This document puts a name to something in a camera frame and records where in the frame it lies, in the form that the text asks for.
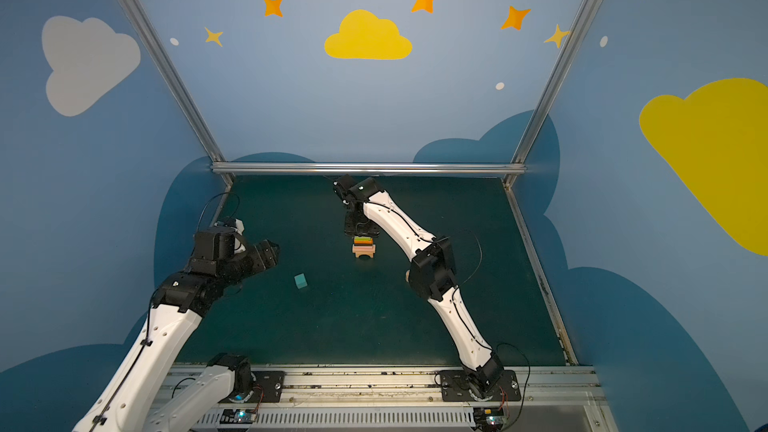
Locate pink wood block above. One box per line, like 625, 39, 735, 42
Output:
352, 245, 376, 252

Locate natural wood arch block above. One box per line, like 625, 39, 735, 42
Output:
353, 251, 375, 259

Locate teal wood block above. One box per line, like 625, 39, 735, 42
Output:
294, 274, 308, 289

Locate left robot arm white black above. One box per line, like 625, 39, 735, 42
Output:
74, 226, 280, 431

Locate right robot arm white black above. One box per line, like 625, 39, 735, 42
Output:
333, 175, 504, 399

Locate left green circuit board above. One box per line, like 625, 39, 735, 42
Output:
219, 409, 258, 425

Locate green circuit board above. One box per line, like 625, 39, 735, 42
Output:
219, 409, 258, 425
472, 408, 508, 432

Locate right green circuit board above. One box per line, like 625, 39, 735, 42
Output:
472, 408, 508, 432

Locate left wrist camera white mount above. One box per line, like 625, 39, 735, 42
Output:
231, 219, 245, 242

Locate left side floor rail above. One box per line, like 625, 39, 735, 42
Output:
200, 185, 232, 226

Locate floor rail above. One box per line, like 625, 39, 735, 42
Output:
200, 185, 232, 226
503, 183, 579, 366

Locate back horizontal aluminium rail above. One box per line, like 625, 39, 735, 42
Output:
211, 162, 526, 176

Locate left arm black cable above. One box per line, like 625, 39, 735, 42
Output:
89, 191, 241, 432

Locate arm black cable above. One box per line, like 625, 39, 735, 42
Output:
371, 200, 532, 415
89, 191, 241, 432

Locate left corner aluminium post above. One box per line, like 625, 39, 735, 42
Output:
117, 0, 226, 166

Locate corner aluminium post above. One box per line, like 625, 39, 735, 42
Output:
503, 0, 603, 191
117, 0, 226, 166

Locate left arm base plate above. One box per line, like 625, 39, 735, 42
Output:
241, 370, 286, 404

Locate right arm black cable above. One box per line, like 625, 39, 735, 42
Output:
371, 200, 532, 415

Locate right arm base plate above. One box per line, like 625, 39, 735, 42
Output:
435, 370, 522, 403

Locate right side floor rail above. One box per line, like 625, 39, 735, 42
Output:
503, 183, 579, 366

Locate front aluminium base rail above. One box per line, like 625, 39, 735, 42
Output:
192, 364, 618, 431

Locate right corner aluminium post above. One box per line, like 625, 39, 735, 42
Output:
503, 0, 603, 191

